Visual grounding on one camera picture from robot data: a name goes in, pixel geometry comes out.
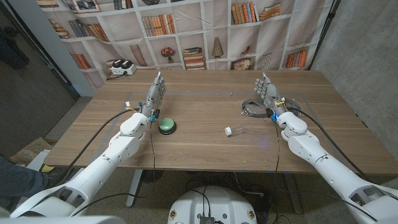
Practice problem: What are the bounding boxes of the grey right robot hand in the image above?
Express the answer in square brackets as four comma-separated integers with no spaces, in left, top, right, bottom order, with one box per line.
[253,72,287,116]

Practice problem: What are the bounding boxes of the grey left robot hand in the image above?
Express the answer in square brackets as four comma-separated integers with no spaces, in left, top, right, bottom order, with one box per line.
[140,71,167,121]

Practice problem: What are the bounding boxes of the green push button black base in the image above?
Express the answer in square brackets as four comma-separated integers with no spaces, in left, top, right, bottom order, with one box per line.
[158,118,178,136]

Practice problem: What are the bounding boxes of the small clear cup white cap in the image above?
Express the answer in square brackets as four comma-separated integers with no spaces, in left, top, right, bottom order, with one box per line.
[224,124,244,137]

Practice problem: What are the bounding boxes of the grey tape rectangle outline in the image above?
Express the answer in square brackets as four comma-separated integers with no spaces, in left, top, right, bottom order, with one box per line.
[90,91,315,167]

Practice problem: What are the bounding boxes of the white power strip black plugs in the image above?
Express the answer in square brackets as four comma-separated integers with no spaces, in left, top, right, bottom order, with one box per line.
[110,59,137,76]

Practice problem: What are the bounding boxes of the printed bookshelf backdrop cloth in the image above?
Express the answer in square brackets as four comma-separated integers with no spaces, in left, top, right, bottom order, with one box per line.
[35,0,335,90]

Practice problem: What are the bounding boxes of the black backdrop stand pole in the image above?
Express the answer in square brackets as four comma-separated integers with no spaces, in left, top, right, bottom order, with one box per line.
[306,0,342,71]

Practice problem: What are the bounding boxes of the white table leg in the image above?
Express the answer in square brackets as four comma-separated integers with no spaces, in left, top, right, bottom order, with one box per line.
[126,169,144,208]

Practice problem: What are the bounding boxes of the grey table leg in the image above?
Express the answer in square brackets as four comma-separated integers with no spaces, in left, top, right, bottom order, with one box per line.
[283,173,304,215]

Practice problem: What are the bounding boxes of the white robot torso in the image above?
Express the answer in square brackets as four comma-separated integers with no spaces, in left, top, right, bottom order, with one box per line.
[167,185,258,224]

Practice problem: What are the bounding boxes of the brown cardboard sheet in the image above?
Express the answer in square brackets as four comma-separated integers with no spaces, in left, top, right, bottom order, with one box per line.
[9,136,53,166]

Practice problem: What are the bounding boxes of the person leg in blue jeans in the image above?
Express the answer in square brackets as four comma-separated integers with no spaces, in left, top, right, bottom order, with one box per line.
[0,155,50,208]

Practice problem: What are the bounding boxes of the coiled black cable in bag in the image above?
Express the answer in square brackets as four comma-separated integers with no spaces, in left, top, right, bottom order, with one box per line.
[241,98,302,118]

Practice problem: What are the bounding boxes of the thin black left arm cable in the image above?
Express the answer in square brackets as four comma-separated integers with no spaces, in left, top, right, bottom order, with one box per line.
[71,119,157,217]

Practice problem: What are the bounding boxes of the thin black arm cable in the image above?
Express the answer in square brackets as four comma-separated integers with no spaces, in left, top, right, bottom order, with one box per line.
[272,119,379,222]
[71,119,157,217]

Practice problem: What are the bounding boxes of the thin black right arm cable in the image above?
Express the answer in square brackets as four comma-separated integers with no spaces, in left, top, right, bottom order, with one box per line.
[272,119,379,222]

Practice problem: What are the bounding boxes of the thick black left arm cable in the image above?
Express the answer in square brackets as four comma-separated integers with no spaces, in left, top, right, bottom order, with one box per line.
[54,108,141,187]

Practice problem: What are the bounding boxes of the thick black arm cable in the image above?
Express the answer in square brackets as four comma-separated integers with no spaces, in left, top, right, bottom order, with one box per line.
[287,106,371,182]
[54,108,141,187]

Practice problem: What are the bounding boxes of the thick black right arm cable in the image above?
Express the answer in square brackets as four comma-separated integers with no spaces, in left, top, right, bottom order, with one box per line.
[287,106,371,182]

